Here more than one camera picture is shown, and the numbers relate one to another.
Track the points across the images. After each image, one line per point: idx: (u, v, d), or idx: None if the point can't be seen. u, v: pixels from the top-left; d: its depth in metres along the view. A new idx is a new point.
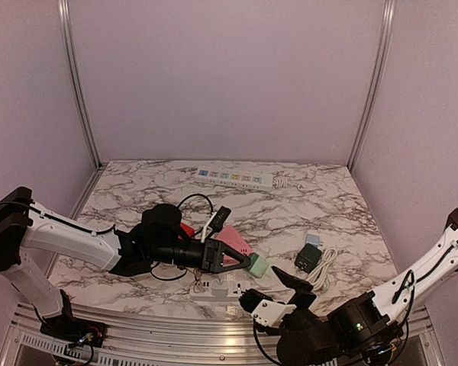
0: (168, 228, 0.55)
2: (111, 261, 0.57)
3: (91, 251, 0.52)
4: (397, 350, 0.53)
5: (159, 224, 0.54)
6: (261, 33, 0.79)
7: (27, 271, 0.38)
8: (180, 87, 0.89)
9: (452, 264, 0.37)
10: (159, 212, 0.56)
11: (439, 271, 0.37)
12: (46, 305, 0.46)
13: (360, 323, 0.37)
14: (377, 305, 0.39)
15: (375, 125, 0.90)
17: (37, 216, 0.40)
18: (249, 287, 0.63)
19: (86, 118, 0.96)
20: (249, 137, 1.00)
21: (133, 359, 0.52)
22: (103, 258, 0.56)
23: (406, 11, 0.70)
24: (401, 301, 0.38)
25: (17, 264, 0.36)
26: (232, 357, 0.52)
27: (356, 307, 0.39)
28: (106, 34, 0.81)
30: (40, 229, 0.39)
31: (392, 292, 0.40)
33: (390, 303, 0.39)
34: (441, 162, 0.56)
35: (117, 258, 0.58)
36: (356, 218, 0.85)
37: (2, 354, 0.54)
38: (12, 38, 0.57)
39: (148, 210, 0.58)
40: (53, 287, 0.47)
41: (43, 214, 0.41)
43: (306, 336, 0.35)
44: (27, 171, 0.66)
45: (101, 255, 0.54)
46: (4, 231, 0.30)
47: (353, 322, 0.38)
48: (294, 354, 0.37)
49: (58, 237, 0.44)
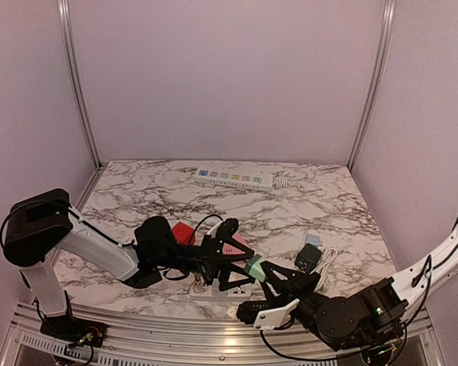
0: (159, 242, 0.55)
2: (129, 274, 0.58)
3: (114, 261, 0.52)
4: (397, 351, 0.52)
5: (149, 239, 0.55)
6: (260, 34, 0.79)
7: (46, 270, 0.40)
8: (179, 86, 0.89)
9: None
10: (149, 229, 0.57)
11: (451, 260, 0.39)
12: (53, 305, 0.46)
13: (380, 308, 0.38)
14: (396, 290, 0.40)
15: (375, 125, 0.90)
17: (76, 220, 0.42)
18: (249, 287, 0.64)
19: (86, 120, 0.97)
20: (249, 138, 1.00)
21: (132, 359, 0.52)
22: (121, 269, 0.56)
23: (406, 11, 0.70)
24: (420, 287, 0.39)
25: (40, 262, 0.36)
26: (232, 357, 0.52)
27: (376, 293, 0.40)
28: (105, 33, 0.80)
30: (79, 232, 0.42)
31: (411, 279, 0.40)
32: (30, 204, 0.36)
33: (408, 289, 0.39)
34: (440, 164, 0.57)
35: (135, 271, 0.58)
36: (356, 218, 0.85)
37: (2, 354, 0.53)
38: (12, 37, 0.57)
39: (135, 230, 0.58)
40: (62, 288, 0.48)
41: (81, 219, 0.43)
43: (355, 303, 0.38)
44: (28, 170, 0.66)
45: (121, 264, 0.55)
46: (48, 230, 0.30)
47: (373, 307, 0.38)
48: (336, 319, 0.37)
49: (90, 243, 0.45)
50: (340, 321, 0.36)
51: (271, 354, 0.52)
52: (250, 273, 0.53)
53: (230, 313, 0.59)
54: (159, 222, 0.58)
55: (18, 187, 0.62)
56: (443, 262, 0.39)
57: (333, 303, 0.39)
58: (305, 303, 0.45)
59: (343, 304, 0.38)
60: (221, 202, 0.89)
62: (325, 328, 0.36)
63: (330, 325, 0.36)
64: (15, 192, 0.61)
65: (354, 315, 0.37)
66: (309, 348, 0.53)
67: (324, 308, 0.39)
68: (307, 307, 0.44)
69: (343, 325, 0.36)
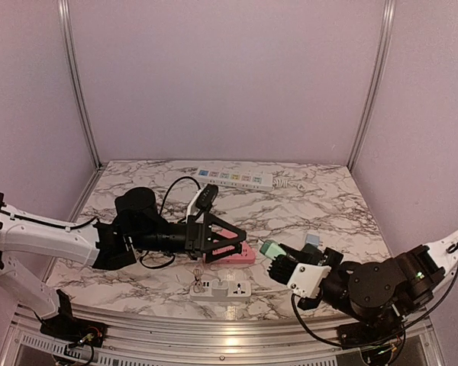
0: (142, 213, 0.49)
2: (91, 258, 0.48)
3: (68, 248, 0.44)
4: (397, 350, 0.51)
5: (132, 211, 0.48)
6: (261, 34, 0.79)
7: (13, 274, 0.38)
8: (179, 86, 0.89)
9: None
10: (133, 200, 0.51)
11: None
12: (42, 308, 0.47)
13: (420, 274, 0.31)
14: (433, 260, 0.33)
15: (375, 125, 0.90)
17: (7, 217, 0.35)
18: (249, 287, 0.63)
19: (86, 120, 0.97)
20: (248, 138, 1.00)
21: (132, 359, 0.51)
22: (83, 256, 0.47)
23: (406, 10, 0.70)
24: (453, 258, 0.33)
25: None
26: (232, 357, 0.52)
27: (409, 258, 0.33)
28: (105, 33, 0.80)
30: (13, 232, 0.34)
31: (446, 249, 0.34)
32: None
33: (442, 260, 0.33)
34: (440, 164, 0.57)
35: (97, 254, 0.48)
36: (356, 218, 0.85)
37: (1, 354, 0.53)
38: (13, 37, 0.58)
39: (117, 199, 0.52)
40: (46, 290, 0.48)
41: (14, 216, 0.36)
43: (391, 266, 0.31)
44: (27, 170, 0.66)
45: (79, 251, 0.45)
46: None
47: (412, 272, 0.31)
48: (369, 287, 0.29)
49: (33, 239, 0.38)
50: (375, 286, 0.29)
51: (272, 354, 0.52)
52: (268, 253, 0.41)
53: (230, 313, 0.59)
54: (146, 195, 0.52)
55: (17, 187, 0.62)
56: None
57: (363, 268, 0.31)
58: (331, 278, 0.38)
59: (376, 268, 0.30)
60: (221, 202, 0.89)
62: (357, 296, 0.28)
63: (363, 292, 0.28)
64: (15, 192, 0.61)
65: (394, 280, 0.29)
66: (309, 348, 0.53)
67: (354, 275, 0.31)
68: (332, 284, 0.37)
69: (378, 291, 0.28)
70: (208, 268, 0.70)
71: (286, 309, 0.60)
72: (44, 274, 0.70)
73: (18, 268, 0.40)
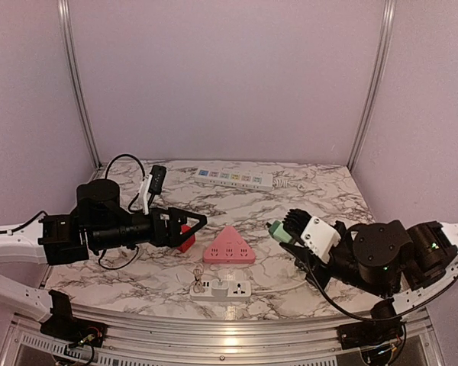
0: (104, 206, 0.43)
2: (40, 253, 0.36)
3: (13, 252, 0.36)
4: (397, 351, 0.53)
5: (94, 200, 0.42)
6: (261, 35, 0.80)
7: None
8: (179, 86, 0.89)
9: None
10: (95, 190, 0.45)
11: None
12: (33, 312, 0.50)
13: (437, 245, 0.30)
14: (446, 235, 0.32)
15: (375, 125, 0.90)
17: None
18: (249, 287, 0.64)
19: (87, 120, 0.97)
20: (248, 138, 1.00)
21: (133, 359, 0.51)
22: (36, 256, 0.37)
23: (406, 11, 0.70)
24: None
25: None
26: (232, 357, 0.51)
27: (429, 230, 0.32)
28: (105, 33, 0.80)
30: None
31: None
32: None
33: (456, 239, 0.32)
34: (440, 165, 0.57)
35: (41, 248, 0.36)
36: (356, 218, 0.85)
37: (2, 354, 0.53)
38: (12, 37, 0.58)
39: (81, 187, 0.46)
40: (33, 293, 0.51)
41: None
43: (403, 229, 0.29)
44: (27, 169, 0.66)
45: (27, 252, 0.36)
46: None
47: (427, 242, 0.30)
48: (375, 248, 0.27)
49: None
50: (378, 247, 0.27)
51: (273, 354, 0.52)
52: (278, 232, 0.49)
53: (230, 313, 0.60)
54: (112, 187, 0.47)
55: (17, 187, 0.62)
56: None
57: (369, 228, 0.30)
58: (337, 250, 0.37)
59: (383, 229, 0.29)
60: (221, 202, 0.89)
62: (361, 256, 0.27)
63: (368, 252, 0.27)
64: (15, 192, 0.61)
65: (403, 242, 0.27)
66: (310, 348, 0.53)
67: (359, 235, 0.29)
68: (340, 258, 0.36)
69: (384, 251, 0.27)
70: (208, 268, 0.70)
71: (286, 309, 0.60)
72: (44, 276, 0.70)
73: None
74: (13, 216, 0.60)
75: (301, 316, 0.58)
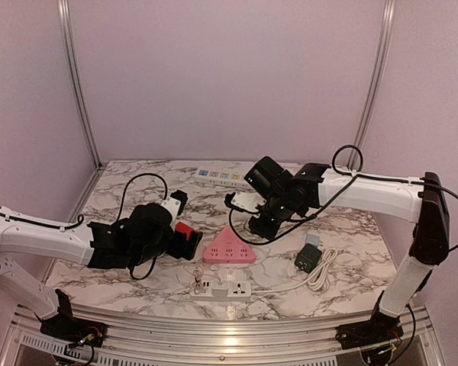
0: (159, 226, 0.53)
2: (86, 255, 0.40)
3: (59, 250, 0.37)
4: (397, 351, 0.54)
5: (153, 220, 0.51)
6: (261, 35, 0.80)
7: (9, 275, 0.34)
8: (179, 86, 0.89)
9: (398, 191, 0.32)
10: (156, 212, 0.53)
11: (389, 187, 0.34)
12: (42, 309, 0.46)
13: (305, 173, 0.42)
14: (324, 174, 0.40)
15: (375, 125, 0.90)
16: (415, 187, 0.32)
17: (1, 219, 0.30)
18: (249, 287, 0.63)
19: (86, 120, 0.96)
20: (248, 138, 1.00)
21: (132, 359, 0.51)
22: (80, 258, 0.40)
23: (406, 10, 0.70)
24: (340, 183, 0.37)
25: None
26: (231, 357, 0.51)
27: (311, 167, 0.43)
28: (104, 32, 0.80)
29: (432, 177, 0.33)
30: (4, 233, 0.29)
31: (340, 174, 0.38)
32: None
33: (328, 178, 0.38)
34: (440, 164, 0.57)
35: (91, 252, 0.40)
36: (356, 219, 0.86)
37: (2, 354, 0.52)
38: (13, 37, 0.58)
39: (137, 207, 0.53)
40: (45, 287, 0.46)
41: (8, 216, 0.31)
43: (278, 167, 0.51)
44: (27, 169, 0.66)
45: (73, 252, 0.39)
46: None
47: (301, 173, 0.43)
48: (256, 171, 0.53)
49: (30, 240, 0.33)
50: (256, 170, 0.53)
51: (273, 354, 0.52)
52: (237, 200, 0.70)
53: (230, 313, 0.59)
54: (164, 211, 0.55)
55: (17, 187, 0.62)
56: (376, 182, 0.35)
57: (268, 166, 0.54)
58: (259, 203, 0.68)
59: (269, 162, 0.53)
60: (221, 202, 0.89)
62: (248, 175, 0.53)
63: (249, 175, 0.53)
64: (16, 191, 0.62)
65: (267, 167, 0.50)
66: (308, 348, 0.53)
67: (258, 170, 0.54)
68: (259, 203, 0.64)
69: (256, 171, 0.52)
70: (208, 268, 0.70)
71: (286, 309, 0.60)
72: (44, 276, 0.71)
73: (15, 271, 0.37)
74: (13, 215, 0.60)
75: (301, 316, 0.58)
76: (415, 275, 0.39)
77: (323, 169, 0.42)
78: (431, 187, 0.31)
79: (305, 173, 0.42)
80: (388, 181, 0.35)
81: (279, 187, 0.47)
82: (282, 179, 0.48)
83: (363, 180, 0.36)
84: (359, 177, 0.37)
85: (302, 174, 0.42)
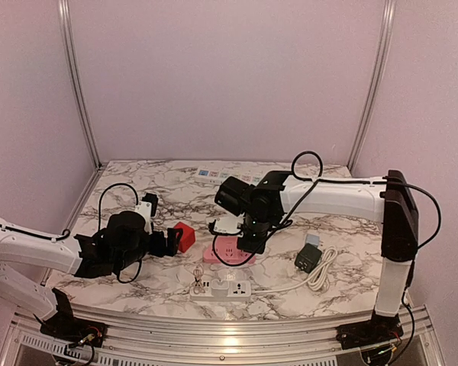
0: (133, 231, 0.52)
2: (73, 265, 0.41)
3: (49, 261, 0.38)
4: (397, 351, 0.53)
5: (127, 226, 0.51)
6: (261, 35, 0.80)
7: (3, 279, 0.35)
8: (179, 85, 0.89)
9: (359, 191, 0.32)
10: (127, 216, 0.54)
11: (349, 190, 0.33)
12: (41, 309, 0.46)
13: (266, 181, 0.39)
14: (285, 183, 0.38)
15: (375, 125, 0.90)
16: (376, 187, 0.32)
17: None
18: (249, 287, 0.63)
19: (86, 120, 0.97)
20: (248, 138, 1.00)
21: (132, 359, 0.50)
22: (67, 267, 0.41)
23: (406, 11, 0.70)
24: (304, 188, 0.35)
25: None
26: (232, 357, 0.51)
27: (272, 175, 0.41)
28: (104, 32, 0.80)
29: (394, 174, 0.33)
30: (3, 243, 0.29)
31: (298, 181, 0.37)
32: None
33: (289, 186, 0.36)
34: (440, 164, 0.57)
35: (79, 261, 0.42)
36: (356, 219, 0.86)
37: (3, 354, 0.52)
38: (12, 38, 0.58)
39: (111, 217, 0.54)
40: (40, 289, 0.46)
41: (4, 226, 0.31)
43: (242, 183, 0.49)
44: (27, 169, 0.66)
45: (62, 262, 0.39)
46: None
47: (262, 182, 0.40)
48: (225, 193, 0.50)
49: (25, 251, 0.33)
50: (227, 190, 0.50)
51: (275, 354, 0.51)
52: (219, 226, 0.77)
53: (230, 313, 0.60)
54: (137, 214, 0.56)
55: (17, 187, 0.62)
56: (337, 186, 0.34)
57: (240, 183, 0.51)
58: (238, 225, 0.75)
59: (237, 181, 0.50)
60: None
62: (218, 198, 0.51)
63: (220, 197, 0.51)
64: (16, 192, 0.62)
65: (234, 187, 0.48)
66: (308, 348, 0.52)
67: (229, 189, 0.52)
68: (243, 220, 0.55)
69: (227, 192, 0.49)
70: (208, 268, 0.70)
71: (286, 309, 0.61)
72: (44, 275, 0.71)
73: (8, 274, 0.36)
74: (13, 215, 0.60)
75: (301, 316, 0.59)
76: (399, 274, 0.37)
77: (285, 174, 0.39)
78: (389, 187, 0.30)
79: (267, 181, 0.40)
80: (348, 183, 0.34)
81: (244, 200, 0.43)
82: (246, 192, 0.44)
83: (324, 184, 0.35)
84: (320, 181, 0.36)
85: (264, 183, 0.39)
